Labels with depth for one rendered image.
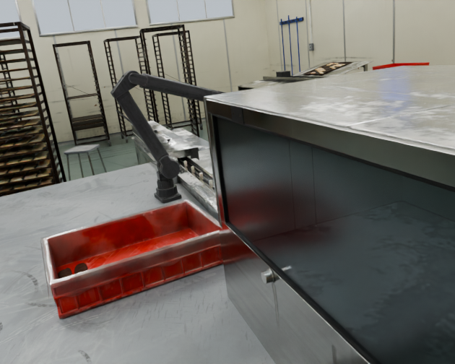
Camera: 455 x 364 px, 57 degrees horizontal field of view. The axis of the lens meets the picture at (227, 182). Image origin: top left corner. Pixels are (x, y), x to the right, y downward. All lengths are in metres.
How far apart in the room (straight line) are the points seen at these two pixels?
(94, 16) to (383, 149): 8.42
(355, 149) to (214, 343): 0.60
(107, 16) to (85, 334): 7.95
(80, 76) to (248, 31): 3.54
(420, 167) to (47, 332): 0.92
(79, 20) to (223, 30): 2.81
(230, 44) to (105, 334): 8.51
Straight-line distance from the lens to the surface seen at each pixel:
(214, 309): 1.03
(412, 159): 0.38
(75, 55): 8.67
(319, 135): 0.49
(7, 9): 8.75
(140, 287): 1.14
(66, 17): 8.70
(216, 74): 9.16
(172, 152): 2.21
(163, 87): 1.72
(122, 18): 8.77
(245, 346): 0.91
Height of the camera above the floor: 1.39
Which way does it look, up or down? 17 degrees down
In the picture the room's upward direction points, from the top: 7 degrees counter-clockwise
